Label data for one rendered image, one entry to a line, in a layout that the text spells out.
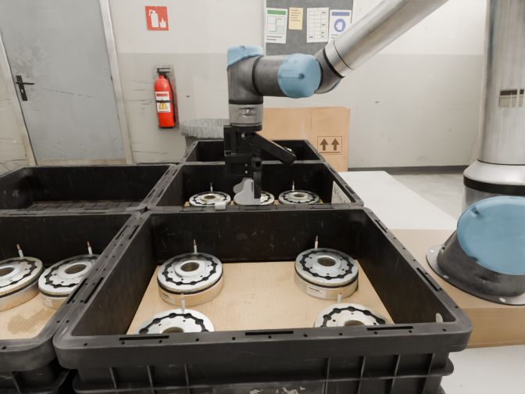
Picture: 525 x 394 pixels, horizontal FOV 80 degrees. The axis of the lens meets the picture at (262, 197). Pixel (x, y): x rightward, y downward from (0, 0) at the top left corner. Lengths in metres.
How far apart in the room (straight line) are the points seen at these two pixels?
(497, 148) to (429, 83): 3.58
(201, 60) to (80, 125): 1.43
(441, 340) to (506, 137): 0.27
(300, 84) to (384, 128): 3.35
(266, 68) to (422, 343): 0.49
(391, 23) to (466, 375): 0.60
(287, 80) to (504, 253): 0.42
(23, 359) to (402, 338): 0.34
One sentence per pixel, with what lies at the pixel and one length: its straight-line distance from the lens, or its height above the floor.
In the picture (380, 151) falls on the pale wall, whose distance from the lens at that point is 3.96.
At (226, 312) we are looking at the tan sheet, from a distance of 0.49.
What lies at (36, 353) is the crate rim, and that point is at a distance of 0.37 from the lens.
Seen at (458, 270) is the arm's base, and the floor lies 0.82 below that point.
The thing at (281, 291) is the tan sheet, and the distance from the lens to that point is 0.53.
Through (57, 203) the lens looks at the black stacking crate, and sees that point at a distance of 1.00.
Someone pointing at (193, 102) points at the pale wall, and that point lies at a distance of 3.53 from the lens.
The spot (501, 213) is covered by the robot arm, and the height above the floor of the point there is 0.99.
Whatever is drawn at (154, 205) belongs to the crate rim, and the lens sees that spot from 0.60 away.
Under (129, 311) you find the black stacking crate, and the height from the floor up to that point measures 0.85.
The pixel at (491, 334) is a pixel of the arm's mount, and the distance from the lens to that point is 0.72.
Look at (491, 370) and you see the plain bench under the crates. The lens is 0.70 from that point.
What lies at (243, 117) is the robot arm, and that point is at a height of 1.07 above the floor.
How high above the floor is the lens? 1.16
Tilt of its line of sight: 22 degrees down
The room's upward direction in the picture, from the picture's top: straight up
